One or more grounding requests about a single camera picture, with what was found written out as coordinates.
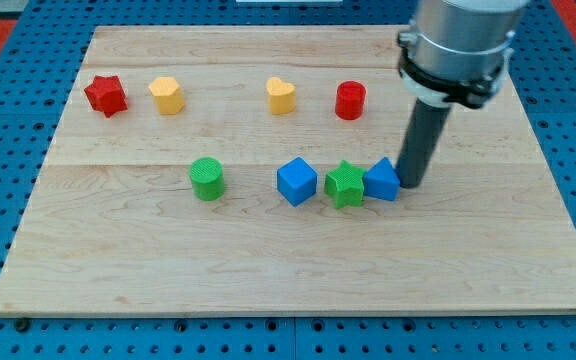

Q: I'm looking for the wooden board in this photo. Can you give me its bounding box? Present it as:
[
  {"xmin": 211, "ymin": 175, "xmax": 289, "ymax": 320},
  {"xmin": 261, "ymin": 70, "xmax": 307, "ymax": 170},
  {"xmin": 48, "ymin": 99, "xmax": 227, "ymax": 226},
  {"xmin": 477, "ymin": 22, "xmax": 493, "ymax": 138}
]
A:
[{"xmin": 0, "ymin": 26, "xmax": 576, "ymax": 318}]

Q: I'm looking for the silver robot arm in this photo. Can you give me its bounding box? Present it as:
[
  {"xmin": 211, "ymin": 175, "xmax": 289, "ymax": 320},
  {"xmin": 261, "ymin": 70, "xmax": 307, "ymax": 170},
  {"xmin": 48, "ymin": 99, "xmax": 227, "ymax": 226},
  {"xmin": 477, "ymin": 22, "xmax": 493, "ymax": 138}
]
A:
[{"xmin": 397, "ymin": 0, "xmax": 529, "ymax": 109}]

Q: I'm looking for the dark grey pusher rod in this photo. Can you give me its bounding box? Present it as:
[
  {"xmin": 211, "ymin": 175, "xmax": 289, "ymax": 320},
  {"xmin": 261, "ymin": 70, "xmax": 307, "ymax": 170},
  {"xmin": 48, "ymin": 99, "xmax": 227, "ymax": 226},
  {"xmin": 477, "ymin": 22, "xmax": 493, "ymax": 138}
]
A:
[{"xmin": 395, "ymin": 99, "xmax": 451, "ymax": 189}]

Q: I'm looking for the red star block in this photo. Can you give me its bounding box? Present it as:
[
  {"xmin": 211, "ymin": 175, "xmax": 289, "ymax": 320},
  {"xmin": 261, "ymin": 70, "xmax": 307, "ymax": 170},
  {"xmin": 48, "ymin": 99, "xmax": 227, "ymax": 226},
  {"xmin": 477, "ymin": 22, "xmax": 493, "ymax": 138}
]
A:
[{"xmin": 84, "ymin": 75, "xmax": 128, "ymax": 118}]

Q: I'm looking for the green cylinder block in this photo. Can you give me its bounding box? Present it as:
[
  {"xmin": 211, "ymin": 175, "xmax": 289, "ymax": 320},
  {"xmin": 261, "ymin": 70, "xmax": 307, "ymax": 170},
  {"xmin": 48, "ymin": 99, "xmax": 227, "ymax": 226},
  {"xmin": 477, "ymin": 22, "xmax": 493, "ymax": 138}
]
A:
[{"xmin": 189, "ymin": 157, "xmax": 225, "ymax": 201}]

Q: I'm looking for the red cylinder block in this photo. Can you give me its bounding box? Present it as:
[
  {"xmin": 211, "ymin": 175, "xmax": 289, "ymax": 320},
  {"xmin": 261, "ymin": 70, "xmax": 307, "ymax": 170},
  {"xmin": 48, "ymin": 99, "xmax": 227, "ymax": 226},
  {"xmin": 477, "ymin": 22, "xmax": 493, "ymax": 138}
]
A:
[{"xmin": 335, "ymin": 81, "xmax": 366, "ymax": 121}]

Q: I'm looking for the green star block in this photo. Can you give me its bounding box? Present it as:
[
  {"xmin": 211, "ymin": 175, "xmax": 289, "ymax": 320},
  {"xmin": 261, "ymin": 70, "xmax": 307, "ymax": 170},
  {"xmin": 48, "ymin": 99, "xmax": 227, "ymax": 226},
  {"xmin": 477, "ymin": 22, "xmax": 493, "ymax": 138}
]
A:
[{"xmin": 324, "ymin": 160, "xmax": 366, "ymax": 209}]

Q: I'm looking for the yellow hexagon block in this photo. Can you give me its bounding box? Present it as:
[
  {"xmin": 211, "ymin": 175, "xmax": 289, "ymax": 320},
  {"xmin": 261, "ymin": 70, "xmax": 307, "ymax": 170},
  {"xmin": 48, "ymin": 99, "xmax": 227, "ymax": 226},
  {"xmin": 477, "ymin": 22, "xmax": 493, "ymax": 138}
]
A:
[{"xmin": 148, "ymin": 77, "xmax": 185, "ymax": 115}]

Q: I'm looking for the blue cube block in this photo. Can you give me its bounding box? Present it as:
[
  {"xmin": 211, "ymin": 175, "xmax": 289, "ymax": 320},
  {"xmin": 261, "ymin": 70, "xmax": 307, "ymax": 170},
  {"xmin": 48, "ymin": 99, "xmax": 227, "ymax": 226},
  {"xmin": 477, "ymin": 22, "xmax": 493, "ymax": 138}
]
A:
[{"xmin": 277, "ymin": 157, "xmax": 317, "ymax": 206}]

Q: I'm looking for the yellow heart block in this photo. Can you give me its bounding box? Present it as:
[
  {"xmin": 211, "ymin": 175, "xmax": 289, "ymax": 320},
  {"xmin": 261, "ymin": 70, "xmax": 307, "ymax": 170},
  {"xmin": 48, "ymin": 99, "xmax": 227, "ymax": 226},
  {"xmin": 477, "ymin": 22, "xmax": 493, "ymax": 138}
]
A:
[{"xmin": 266, "ymin": 77, "xmax": 296, "ymax": 115}]

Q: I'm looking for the blue triangle block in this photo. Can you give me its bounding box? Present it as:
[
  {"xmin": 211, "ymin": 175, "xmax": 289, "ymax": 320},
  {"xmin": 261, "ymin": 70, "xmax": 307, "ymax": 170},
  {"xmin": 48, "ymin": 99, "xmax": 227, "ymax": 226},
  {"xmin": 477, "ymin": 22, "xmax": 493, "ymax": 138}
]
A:
[{"xmin": 363, "ymin": 157, "xmax": 400, "ymax": 201}]

